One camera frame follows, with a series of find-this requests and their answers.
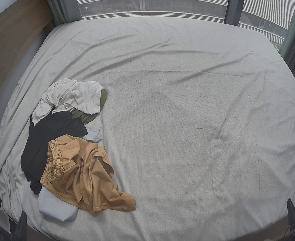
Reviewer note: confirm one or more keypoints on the tan shorts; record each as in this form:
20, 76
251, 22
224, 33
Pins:
92, 174

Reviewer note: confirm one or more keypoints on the bed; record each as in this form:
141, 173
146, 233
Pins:
175, 109

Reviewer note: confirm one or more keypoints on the pale grey garment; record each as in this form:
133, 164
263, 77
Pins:
54, 207

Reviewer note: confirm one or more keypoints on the black garment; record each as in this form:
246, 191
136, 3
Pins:
47, 139

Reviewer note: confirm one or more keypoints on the green garment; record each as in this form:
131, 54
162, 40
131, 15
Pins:
84, 118

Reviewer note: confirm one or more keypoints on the white garment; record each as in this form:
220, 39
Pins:
74, 94

